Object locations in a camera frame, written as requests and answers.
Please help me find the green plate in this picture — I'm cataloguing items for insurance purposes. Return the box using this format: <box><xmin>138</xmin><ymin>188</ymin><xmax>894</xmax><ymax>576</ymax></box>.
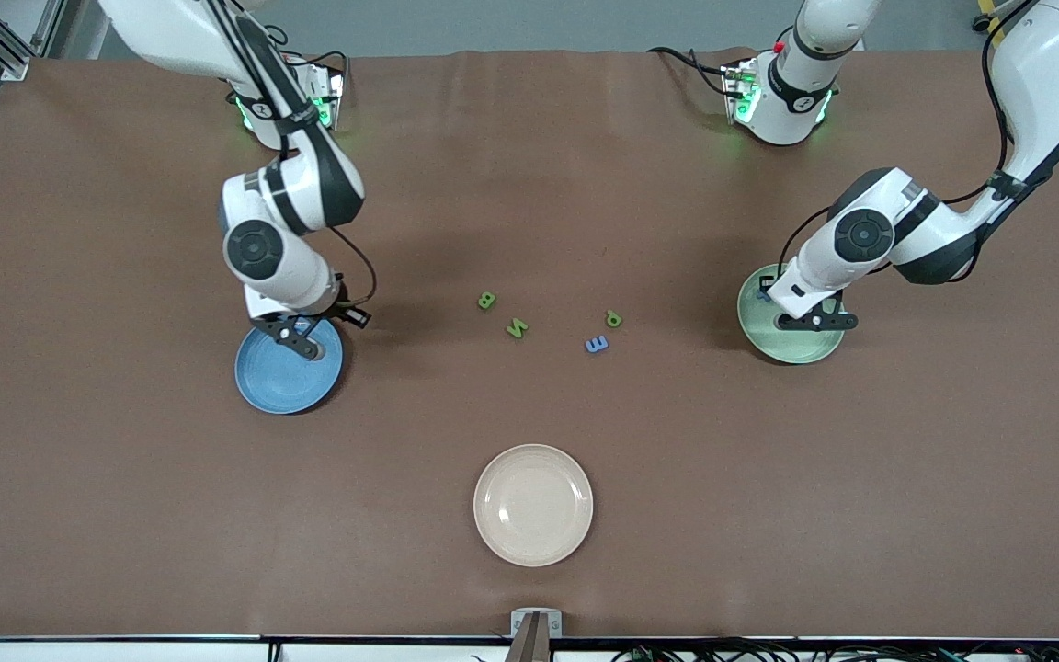
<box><xmin>737</xmin><ymin>265</ymin><xmax>848</xmax><ymax>366</ymax></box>

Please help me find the blue plate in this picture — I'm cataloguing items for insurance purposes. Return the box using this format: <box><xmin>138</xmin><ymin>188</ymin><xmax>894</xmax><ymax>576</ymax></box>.
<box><xmin>234</xmin><ymin>313</ymin><xmax>345</xmax><ymax>416</ymax></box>

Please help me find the beige plate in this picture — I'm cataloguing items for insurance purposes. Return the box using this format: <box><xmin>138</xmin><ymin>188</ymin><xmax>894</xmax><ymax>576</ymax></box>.
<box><xmin>473</xmin><ymin>444</ymin><xmax>595</xmax><ymax>568</ymax></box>

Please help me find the brown table mat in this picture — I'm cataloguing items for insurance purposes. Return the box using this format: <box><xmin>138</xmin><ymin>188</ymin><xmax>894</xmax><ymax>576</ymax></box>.
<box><xmin>0</xmin><ymin>48</ymin><xmax>1059</xmax><ymax>641</ymax></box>

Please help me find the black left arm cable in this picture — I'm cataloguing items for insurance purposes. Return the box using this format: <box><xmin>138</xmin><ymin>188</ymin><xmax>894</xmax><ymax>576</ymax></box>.
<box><xmin>780</xmin><ymin>37</ymin><xmax>1022</xmax><ymax>272</ymax></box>

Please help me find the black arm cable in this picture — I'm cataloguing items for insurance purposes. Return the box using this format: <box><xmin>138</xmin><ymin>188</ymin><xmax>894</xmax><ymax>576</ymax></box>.
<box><xmin>780</xmin><ymin>37</ymin><xmax>1022</xmax><ymax>272</ymax></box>
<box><xmin>212</xmin><ymin>0</ymin><xmax>377</xmax><ymax>314</ymax></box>

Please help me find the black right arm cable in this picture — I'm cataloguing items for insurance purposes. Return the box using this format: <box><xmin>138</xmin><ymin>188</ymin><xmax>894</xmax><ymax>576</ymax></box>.
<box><xmin>212</xmin><ymin>0</ymin><xmax>377</xmax><ymax>314</ymax></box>

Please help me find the black base power cable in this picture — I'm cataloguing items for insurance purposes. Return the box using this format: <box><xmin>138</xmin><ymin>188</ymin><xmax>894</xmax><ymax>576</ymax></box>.
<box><xmin>647</xmin><ymin>46</ymin><xmax>742</xmax><ymax>97</ymax></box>

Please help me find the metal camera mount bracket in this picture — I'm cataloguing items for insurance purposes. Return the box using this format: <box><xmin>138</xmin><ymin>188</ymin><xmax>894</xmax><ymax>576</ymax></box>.
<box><xmin>510</xmin><ymin>609</ymin><xmax>564</xmax><ymax>662</ymax></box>

